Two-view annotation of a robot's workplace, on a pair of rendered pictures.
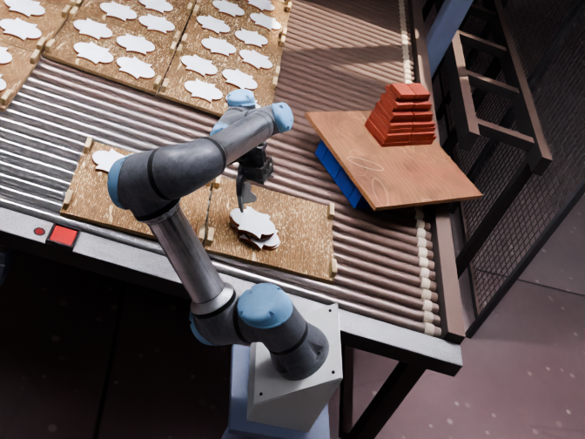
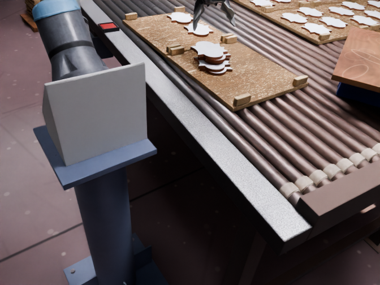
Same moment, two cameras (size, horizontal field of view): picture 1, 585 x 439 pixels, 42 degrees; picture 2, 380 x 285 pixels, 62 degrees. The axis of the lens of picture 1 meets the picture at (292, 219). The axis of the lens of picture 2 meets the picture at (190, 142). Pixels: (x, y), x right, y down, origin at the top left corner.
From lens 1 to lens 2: 189 cm
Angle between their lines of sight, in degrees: 52
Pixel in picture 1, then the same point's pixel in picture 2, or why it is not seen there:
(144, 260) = (129, 48)
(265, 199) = (254, 59)
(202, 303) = not seen: hidden behind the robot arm
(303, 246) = (241, 84)
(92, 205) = (140, 24)
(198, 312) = not seen: hidden behind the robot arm
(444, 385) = not seen: outside the picture
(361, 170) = (356, 57)
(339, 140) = (361, 42)
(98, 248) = (116, 37)
